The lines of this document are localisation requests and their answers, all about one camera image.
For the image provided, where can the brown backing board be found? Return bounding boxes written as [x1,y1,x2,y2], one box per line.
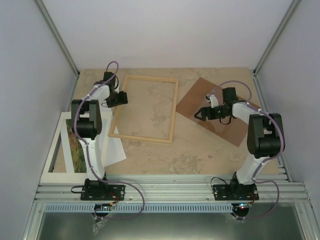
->
[176,77,246,147]

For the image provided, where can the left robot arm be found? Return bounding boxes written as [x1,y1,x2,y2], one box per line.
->
[71,70,128,200]

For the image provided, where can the left aluminium corner post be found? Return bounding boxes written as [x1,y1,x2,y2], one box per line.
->
[34,0,80,77]

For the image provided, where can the white photo mat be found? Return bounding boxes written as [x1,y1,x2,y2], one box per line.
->
[39,111,113,185]

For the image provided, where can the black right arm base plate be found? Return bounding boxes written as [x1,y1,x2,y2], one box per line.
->
[211,184,260,201]

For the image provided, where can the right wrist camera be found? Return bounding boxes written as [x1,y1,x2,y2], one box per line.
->
[205,94,219,108]

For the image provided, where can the aluminium mounting rail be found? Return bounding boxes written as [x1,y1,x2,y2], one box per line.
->
[34,174,310,203]

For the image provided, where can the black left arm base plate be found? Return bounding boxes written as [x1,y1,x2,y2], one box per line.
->
[80,178,126,202]

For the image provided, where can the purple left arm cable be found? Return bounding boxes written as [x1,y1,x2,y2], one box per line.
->
[74,60,146,221]

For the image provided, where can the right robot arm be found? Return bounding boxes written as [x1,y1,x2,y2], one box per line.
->
[194,87,285,200]

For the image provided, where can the light wooden picture frame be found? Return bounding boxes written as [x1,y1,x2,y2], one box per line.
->
[108,74,179,144]

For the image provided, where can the landscape photo print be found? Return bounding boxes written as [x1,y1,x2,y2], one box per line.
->
[65,119,87,173]

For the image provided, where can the right aluminium corner post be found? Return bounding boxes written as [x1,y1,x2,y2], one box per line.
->
[252,0,302,77]

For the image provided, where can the slotted grey cable duct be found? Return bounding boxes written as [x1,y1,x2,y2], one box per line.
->
[44,203,233,214]

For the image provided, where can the aluminium corner post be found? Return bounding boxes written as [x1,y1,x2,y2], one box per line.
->
[252,0,302,77]
[34,0,80,77]

